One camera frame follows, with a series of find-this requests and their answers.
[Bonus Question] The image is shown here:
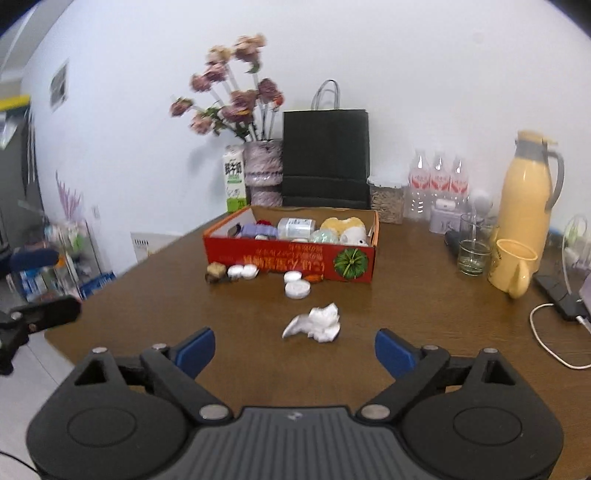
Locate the metal storage cart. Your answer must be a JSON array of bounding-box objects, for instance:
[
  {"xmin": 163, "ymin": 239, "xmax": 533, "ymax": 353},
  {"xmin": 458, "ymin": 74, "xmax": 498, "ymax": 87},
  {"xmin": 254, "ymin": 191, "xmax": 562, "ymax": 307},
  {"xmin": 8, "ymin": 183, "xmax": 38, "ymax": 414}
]
[{"xmin": 12, "ymin": 200, "xmax": 116, "ymax": 302}]

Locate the crumpled white tissue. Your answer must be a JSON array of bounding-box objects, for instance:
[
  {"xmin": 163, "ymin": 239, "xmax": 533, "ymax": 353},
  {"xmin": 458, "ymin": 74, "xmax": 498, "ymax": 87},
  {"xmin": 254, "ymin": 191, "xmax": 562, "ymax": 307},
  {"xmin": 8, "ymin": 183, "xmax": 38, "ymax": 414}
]
[{"xmin": 281, "ymin": 303, "xmax": 341, "ymax": 343}]

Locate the small wooden stamp block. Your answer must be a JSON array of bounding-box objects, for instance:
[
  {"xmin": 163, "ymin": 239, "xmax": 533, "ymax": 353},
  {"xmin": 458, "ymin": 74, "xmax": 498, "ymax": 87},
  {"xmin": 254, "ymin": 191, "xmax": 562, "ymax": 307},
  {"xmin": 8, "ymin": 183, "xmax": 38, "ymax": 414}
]
[{"xmin": 204, "ymin": 262, "xmax": 226, "ymax": 283}]

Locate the clear drinking glass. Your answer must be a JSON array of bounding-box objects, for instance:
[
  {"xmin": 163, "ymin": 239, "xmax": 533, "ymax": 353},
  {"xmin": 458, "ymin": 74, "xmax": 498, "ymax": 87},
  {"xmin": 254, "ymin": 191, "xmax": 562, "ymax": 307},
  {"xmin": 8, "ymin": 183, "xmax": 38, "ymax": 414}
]
[{"xmin": 457, "ymin": 213, "xmax": 494, "ymax": 276}]

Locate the white flat round container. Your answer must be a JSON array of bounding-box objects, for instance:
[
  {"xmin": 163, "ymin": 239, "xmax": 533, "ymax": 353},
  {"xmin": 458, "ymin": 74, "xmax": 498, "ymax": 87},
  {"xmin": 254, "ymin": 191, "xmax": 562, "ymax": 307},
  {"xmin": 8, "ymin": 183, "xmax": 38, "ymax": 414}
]
[{"xmin": 284, "ymin": 280, "xmax": 311, "ymax": 300}]

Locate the yellow mug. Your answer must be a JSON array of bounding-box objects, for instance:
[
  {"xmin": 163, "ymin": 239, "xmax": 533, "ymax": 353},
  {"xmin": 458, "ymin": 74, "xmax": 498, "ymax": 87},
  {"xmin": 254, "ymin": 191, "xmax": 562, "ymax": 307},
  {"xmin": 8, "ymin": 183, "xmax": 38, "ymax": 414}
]
[{"xmin": 487, "ymin": 239, "xmax": 538, "ymax": 299}]

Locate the red cardboard box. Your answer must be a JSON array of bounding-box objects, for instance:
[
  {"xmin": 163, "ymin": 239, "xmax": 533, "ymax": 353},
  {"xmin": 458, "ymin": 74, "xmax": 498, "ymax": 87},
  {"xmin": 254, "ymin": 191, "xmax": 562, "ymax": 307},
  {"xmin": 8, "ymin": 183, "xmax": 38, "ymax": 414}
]
[{"xmin": 202, "ymin": 206, "xmax": 380, "ymax": 283}]

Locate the white small jar lid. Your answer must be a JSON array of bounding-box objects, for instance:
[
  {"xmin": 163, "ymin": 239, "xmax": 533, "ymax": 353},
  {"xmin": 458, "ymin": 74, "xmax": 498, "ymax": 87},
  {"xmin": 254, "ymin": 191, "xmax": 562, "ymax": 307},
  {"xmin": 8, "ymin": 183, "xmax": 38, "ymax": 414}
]
[{"xmin": 283, "ymin": 271, "xmax": 303, "ymax": 284}]

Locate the lavender small box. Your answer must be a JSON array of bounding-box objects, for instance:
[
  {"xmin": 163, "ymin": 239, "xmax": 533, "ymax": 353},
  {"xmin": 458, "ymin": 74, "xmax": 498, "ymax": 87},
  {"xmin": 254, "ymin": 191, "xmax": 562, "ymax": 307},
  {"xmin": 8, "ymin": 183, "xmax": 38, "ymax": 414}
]
[{"xmin": 429, "ymin": 198, "xmax": 463, "ymax": 235}]

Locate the yellow plush toy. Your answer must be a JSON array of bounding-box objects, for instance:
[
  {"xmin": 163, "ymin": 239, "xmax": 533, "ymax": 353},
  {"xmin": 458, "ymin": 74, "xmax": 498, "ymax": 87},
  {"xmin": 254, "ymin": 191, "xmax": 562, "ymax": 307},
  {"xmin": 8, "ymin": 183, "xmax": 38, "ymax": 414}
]
[{"xmin": 321, "ymin": 217, "xmax": 367, "ymax": 237}]

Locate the water bottle left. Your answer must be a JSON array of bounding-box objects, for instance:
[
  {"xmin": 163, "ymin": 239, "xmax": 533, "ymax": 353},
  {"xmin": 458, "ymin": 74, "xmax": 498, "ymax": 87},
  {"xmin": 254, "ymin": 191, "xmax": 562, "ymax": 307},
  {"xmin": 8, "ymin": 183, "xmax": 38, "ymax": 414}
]
[{"xmin": 405, "ymin": 149, "xmax": 431, "ymax": 221}]

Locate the water bottle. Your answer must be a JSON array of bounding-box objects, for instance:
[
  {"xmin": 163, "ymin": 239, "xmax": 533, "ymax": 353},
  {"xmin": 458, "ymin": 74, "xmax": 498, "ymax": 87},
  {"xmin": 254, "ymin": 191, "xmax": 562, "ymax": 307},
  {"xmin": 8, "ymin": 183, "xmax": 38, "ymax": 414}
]
[
  {"xmin": 430, "ymin": 152, "xmax": 451, "ymax": 205},
  {"xmin": 450, "ymin": 156, "xmax": 469, "ymax": 210},
  {"xmin": 405, "ymin": 149, "xmax": 431, "ymax": 221}
]

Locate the glass jar of seeds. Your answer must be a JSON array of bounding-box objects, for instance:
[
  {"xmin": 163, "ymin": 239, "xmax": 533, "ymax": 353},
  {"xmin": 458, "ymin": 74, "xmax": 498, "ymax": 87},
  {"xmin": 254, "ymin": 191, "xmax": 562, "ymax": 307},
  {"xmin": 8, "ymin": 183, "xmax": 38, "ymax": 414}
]
[{"xmin": 368, "ymin": 176, "xmax": 406, "ymax": 225}]

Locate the water bottle middle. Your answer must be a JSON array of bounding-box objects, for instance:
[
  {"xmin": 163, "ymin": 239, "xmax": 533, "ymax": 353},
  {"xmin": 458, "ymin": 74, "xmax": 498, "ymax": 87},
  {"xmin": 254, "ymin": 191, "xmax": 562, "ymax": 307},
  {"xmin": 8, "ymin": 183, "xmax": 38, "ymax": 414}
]
[{"xmin": 430, "ymin": 152, "xmax": 451, "ymax": 205}]

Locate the white plastic bottle in box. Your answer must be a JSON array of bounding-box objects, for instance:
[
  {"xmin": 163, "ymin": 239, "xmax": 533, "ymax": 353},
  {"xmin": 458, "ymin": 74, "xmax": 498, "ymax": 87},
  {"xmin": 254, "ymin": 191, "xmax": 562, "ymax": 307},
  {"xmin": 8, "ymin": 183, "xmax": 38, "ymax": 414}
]
[{"xmin": 277, "ymin": 217, "xmax": 315, "ymax": 240}]

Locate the green white milk carton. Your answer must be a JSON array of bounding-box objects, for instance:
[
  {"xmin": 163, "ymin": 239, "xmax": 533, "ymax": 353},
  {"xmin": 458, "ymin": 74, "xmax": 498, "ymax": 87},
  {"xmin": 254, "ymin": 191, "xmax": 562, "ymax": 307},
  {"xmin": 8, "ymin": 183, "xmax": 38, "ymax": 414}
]
[{"xmin": 222, "ymin": 145, "xmax": 247, "ymax": 213}]

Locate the water bottle right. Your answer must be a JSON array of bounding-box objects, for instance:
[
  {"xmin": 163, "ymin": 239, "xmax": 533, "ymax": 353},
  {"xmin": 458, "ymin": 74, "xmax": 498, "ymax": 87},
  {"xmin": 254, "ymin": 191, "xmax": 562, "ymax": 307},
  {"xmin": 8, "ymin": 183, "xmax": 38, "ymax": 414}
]
[{"xmin": 450, "ymin": 156, "xmax": 469, "ymax": 210}]

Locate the black paper bag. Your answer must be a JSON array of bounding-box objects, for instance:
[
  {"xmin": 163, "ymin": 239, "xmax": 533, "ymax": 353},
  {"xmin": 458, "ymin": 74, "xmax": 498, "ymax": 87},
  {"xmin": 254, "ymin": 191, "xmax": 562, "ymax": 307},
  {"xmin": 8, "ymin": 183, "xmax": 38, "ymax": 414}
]
[{"xmin": 281, "ymin": 79, "xmax": 370, "ymax": 210}]

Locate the yellow thermos jug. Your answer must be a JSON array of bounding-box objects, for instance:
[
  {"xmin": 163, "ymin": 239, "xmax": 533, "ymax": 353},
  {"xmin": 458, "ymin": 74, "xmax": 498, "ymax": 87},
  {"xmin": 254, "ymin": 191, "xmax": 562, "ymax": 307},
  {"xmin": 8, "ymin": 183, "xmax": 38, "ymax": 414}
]
[{"xmin": 493, "ymin": 130, "xmax": 566, "ymax": 273}]

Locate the purple marbled vase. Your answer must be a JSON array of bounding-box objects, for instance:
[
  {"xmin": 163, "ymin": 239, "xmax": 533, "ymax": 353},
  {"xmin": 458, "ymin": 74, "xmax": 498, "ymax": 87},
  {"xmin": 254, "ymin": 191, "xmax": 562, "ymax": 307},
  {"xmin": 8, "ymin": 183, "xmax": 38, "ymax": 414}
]
[{"xmin": 243, "ymin": 140, "xmax": 283, "ymax": 207}]

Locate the dried pink rose bouquet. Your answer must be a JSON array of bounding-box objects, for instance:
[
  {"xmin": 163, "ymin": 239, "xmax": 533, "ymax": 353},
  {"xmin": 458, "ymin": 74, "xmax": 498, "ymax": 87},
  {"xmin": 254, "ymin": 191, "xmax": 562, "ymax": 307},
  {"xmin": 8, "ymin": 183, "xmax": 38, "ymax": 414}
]
[{"xmin": 168, "ymin": 33, "xmax": 284, "ymax": 143}]

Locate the white panel against wall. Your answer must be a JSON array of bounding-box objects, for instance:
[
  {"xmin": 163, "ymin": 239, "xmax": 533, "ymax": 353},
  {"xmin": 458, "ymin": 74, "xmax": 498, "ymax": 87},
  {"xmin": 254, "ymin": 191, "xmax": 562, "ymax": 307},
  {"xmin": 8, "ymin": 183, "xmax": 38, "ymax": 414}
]
[{"xmin": 130, "ymin": 232, "xmax": 180, "ymax": 263}]

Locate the white charging cable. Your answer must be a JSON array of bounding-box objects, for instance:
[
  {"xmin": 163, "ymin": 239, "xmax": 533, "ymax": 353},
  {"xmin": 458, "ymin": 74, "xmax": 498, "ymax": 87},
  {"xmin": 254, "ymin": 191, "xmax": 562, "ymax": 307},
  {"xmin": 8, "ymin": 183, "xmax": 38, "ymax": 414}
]
[{"xmin": 529, "ymin": 301, "xmax": 591, "ymax": 371}]

